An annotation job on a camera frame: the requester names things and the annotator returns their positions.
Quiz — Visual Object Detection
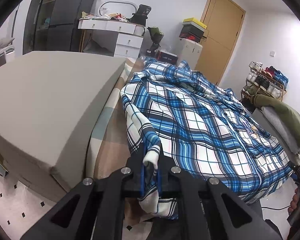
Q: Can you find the dark glass display cabinet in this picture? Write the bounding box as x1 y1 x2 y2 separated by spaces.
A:
22 0 58 54

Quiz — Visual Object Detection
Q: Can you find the oval mirror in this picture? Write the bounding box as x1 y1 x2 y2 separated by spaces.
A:
99 1 138 18

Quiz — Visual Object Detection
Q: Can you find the tall black box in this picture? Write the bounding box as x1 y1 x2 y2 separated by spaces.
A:
129 4 152 26

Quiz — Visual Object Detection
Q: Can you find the black box with red print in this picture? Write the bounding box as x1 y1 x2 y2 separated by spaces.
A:
156 50 178 64

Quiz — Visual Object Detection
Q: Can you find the dark wrapped flower bouquet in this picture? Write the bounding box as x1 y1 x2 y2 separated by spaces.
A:
146 26 165 55

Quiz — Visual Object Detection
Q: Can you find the grey pillow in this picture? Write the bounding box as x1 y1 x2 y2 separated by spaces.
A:
0 37 16 63

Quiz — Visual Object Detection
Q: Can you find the blue plaid shirt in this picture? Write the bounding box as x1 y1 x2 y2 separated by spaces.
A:
120 57 294 220

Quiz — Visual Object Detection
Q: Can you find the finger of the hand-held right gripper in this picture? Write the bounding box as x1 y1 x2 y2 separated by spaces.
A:
287 160 300 181

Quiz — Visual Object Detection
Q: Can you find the pile of desk clutter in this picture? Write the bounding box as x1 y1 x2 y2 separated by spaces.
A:
80 11 130 23

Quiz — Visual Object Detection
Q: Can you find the white dressing table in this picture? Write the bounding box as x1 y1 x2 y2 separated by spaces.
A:
77 19 145 58

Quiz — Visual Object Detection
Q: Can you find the dark refrigerator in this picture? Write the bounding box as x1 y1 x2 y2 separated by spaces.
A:
46 0 98 53

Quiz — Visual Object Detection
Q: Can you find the red and black shoe box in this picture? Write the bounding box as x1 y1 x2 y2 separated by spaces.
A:
179 31 204 42

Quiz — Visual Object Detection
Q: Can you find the stack of shoe boxes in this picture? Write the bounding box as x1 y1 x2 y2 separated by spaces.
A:
182 17 207 29

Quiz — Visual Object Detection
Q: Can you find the olive green garment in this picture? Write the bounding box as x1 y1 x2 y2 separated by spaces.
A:
255 94 300 151

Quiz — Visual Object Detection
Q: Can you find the white cabinet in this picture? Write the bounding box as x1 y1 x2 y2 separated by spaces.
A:
176 38 203 70

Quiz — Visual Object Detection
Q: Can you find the person's right hand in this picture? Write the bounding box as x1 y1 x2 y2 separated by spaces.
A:
288 187 300 216

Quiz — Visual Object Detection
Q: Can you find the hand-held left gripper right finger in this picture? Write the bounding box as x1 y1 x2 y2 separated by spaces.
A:
156 145 283 240

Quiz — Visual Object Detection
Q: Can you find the wooden shoe rack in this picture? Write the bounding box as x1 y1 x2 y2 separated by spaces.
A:
240 61 289 105

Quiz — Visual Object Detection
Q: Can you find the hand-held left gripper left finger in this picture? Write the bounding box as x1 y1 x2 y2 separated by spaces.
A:
21 144 147 240

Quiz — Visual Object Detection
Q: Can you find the group of shoes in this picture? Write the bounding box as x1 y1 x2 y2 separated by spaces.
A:
242 61 289 99

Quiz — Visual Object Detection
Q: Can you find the black cable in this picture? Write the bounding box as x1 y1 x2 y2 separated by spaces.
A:
261 205 290 211

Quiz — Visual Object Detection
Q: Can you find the wooden door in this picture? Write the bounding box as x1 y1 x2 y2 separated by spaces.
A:
194 0 247 87

